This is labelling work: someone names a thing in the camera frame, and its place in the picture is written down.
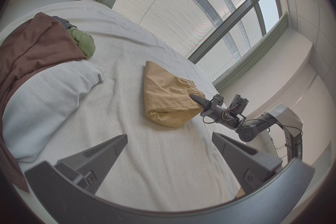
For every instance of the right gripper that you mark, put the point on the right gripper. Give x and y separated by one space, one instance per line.
215 111

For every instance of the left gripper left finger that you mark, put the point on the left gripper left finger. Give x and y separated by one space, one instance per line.
91 162

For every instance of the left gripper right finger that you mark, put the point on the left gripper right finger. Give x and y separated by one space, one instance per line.
244 162

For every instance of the tan shorts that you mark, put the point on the tan shorts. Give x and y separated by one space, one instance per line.
162 97

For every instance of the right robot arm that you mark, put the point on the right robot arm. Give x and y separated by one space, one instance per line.
249 131

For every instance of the bed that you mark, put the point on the bed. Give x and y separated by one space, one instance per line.
162 160

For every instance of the white pillow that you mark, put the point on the white pillow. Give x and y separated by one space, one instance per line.
44 102

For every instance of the window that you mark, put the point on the window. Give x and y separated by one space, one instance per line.
183 7

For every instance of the green garment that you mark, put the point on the green garment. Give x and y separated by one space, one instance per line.
85 44

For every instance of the brown garment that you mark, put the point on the brown garment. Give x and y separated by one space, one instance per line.
34 47

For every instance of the dark grey garment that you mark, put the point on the dark grey garment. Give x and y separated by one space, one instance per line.
64 23

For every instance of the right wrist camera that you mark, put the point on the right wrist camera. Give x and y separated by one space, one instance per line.
239 104

